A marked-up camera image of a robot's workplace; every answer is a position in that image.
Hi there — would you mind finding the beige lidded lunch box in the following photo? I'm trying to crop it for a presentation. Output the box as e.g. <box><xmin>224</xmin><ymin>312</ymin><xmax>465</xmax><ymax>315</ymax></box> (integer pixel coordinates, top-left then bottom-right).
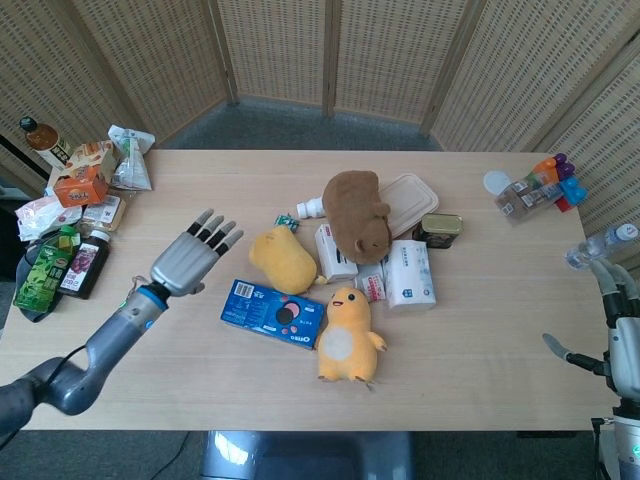
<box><xmin>377</xmin><ymin>172</ymin><xmax>441</xmax><ymax>239</ymax></box>

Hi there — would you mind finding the silver snack bag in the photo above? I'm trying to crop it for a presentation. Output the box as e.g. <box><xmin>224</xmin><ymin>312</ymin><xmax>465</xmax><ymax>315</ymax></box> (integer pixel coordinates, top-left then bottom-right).
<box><xmin>107</xmin><ymin>124</ymin><xmax>156</xmax><ymax>192</ymax></box>

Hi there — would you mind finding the yellow duck plush toy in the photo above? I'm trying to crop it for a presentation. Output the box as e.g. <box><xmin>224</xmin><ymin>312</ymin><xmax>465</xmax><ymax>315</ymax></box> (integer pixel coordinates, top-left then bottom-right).
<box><xmin>314</xmin><ymin>286</ymin><xmax>389</xmax><ymax>391</ymax></box>

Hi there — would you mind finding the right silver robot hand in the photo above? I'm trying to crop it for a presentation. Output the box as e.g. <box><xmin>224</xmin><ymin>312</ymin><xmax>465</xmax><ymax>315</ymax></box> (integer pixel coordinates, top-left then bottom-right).
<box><xmin>542</xmin><ymin>258</ymin><xmax>640</xmax><ymax>395</ymax></box>

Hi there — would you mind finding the tan printed cardboard box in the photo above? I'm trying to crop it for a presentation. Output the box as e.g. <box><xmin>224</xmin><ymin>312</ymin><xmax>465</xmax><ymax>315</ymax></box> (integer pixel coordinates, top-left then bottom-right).
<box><xmin>62</xmin><ymin>139</ymin><xmax>121</xmax><ymax>177</ymax></box>

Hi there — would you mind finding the white round lid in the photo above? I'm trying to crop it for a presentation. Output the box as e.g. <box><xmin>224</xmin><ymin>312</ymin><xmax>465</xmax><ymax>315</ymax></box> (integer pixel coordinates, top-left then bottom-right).
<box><xmin>483</xmin><ymin>170</ymin><xmax>513</xmax><ymax>195</ymax></box>

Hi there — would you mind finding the yellow plush bread toy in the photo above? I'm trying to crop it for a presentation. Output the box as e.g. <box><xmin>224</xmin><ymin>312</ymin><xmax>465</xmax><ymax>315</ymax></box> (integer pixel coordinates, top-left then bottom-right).
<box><xmin>248</xmin><ymin>225</ymin><xmax>329</xmax><ymax>296</ymax></box>

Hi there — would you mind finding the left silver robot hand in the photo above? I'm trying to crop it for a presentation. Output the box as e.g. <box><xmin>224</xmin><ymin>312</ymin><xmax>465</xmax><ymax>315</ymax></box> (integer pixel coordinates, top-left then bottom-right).
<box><xmin>149</xmin><ymin>208</ymin><xmax>245</xmax><ymax>298</ymax></box>

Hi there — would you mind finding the white red medicine box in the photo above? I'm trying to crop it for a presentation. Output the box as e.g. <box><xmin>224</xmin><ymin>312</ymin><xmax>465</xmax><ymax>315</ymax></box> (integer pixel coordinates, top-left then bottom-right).
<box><xmin>353</xmin><ymin>263</ymin><xmax>389</xmax><ymax>306</ymax></box>

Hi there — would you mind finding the brown bear plush toy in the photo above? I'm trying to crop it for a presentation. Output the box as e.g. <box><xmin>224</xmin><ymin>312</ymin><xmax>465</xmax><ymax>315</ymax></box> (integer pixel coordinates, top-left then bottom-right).
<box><xmin>321</xmin><ymin>170</ymin><xmax>393</xmax><ymax>266</ymax></box>

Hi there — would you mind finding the black cable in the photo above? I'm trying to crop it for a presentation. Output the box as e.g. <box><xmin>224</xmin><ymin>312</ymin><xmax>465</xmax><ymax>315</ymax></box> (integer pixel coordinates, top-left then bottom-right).
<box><xmin>47</xmin><ymin>344</ymin><xmax>89</xmax><ymax>381</ymax></box>

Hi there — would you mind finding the white pink snack bag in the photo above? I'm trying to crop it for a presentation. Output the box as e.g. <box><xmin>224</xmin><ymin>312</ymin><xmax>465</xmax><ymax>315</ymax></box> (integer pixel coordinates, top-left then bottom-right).
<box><xmin>14</xmin><ymin>195</ymin><xmax>84</xmax><ymax>243</ymax></box>

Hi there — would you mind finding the dark green gold tin can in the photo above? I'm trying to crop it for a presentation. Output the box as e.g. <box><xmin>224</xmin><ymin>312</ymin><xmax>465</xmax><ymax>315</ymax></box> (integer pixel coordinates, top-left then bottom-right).
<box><xmin>412</xmin><ymin>213</ymin><xmax>465</xmax><ymax>250</ymax></box>

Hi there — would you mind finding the dark purple juice bottle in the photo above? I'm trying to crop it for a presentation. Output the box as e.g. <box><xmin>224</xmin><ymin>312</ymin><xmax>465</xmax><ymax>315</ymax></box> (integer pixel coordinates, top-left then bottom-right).
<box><xmin>57</xmin><ymin>229</ymin><xmax>111</xmax><ymax>301</ymax></box>

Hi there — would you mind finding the white box with dark print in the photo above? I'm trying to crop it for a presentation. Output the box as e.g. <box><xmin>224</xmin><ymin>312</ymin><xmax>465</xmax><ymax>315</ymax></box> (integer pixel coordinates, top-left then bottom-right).
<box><xmin>314</xmin><ymin>223</ymin><xmax>359</xmax><ymax>285</ymax></box>

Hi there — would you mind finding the green tea drink bottle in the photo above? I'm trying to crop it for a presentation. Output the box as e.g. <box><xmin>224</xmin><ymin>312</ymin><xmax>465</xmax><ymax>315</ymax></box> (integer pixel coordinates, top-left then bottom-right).
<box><xmin>12</xmin><ymin>225</ymin><xmax>81</xmax><ymax>314</ymax></box>

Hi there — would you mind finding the wooden folding screen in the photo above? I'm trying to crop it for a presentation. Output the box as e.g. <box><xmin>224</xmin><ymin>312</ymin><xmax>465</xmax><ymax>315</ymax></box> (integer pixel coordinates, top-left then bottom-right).
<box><xmin>0</xmin><ymin>0</ymin><xmax>640</xmax><ymax>241</ymax></box>

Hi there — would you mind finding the clear water bottle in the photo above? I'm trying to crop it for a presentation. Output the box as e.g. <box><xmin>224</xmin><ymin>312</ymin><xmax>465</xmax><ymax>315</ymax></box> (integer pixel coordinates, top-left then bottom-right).
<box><xmin>564</xmin><ymin>222</ymin><xmax>640</xmax><ymax>272</ymax></box>

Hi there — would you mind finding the orange snack box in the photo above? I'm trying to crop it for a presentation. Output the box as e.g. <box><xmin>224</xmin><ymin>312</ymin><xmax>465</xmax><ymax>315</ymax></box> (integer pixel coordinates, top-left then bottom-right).
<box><xmin>52</xmin><ymin>164</ymin><xmax>110</xmax><ymax>209</ymax></box>

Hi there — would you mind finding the small green candy wrapper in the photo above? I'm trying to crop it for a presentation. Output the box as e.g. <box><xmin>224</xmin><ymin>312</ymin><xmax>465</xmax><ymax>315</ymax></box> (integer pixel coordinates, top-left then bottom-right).
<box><xmin>274</xmin><ymin>213</ymin><xmax>302</xmax><ymax>235</ymax></box>

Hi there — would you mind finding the packaged pastry with label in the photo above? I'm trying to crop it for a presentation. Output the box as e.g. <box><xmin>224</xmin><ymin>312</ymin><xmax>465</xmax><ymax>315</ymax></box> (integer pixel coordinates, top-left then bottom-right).
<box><xmin>81</xmin><ymin>195</ymin><xmax>127</xmax><ymax>233</ymax></box>

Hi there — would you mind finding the small white plastic bottle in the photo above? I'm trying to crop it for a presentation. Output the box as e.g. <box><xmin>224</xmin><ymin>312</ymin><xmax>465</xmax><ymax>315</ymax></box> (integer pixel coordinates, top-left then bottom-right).
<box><xmin>296</xmin><ymin>196</ymin><xmax>329</xmax><ymax>220</ymax></box>

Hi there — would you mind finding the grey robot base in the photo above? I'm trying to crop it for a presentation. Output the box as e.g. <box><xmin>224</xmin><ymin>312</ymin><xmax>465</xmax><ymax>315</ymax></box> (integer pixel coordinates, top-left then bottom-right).
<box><xmin>199</xmin><ymin>430</ymin><xmax>417</xmax><ymax>480</ymax></box>

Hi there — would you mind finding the brown tea bottle black cap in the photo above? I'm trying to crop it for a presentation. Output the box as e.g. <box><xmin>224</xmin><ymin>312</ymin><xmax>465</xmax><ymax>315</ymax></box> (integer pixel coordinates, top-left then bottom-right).
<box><xmin>19</xmin><ymin>116</ymin><xmax>75</xmax><ymax>172</ymax></box>

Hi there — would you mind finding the blue Oreo cookie box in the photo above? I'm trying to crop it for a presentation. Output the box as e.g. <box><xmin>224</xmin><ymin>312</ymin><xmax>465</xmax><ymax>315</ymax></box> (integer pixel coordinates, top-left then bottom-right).
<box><xmin>220</xmin><ymin>278</ymin><xmax>326</xmax><ymax>351</ymax></box>

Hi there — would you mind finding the white tissue pack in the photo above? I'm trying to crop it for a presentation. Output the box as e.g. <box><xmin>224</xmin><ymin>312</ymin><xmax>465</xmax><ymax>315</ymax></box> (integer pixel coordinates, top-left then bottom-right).
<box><xmin>381</xmin><ymin>239</ymin><xmax>437</xmax><ymax>314</ymax></box>

